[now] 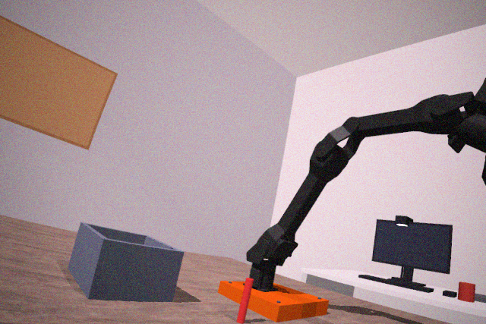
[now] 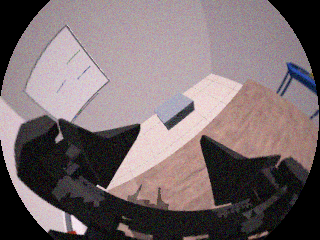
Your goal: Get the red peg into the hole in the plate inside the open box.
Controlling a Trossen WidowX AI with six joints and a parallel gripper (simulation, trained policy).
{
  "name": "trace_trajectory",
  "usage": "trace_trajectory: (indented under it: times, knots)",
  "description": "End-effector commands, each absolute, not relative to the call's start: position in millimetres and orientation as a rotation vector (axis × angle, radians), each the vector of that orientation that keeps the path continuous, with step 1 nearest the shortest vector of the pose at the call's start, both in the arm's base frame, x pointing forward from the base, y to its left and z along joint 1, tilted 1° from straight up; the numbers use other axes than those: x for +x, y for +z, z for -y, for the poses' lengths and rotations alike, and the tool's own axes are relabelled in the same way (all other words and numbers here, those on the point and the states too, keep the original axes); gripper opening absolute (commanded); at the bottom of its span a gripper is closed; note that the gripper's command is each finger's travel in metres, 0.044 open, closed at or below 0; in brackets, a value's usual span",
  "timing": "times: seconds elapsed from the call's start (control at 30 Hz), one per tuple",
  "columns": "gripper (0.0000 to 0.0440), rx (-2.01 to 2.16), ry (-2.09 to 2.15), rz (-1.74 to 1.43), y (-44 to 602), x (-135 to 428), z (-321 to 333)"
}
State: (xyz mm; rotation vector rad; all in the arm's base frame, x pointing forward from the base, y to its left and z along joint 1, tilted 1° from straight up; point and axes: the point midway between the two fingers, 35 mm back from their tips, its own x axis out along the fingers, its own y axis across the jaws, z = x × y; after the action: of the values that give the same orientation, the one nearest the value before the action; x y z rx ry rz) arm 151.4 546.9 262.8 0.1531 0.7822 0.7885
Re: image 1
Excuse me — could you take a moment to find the red peg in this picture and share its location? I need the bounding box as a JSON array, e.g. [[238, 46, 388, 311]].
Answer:
[[237, 278, 254, 324]]

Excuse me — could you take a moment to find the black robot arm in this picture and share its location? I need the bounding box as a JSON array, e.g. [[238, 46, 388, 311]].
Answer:
[[246, 78, 486, 292]]

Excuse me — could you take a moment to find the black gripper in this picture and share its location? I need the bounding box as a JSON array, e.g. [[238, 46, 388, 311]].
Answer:
[[481, 129, 486, 185]]

